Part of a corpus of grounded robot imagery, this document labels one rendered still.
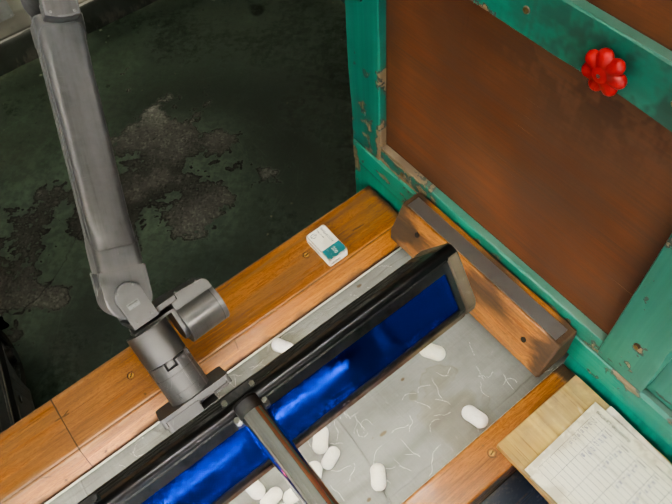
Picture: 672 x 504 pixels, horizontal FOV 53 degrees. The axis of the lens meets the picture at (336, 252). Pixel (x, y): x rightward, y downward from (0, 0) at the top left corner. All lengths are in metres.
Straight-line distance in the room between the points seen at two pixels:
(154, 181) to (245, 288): 1.25
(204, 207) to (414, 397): 1.30
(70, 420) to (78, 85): 0.45
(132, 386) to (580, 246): 0.63
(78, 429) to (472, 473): 0.53
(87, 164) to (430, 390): 0.54
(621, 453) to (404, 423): 0.28
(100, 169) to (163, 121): 1.55
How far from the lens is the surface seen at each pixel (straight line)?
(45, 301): 2.11
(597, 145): 0.71
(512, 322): 0.92
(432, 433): 0.95
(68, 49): 0.89
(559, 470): 0.92
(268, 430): 0.56
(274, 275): 1.04
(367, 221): 1.08
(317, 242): 1.04
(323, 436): 0.93
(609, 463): 0.94
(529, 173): 0.81
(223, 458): 0.60
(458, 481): 0.91
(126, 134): 2.42
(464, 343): 1.01
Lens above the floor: 1.64
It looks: 57 degrees down
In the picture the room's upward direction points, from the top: 7 degrees counter-clockwise
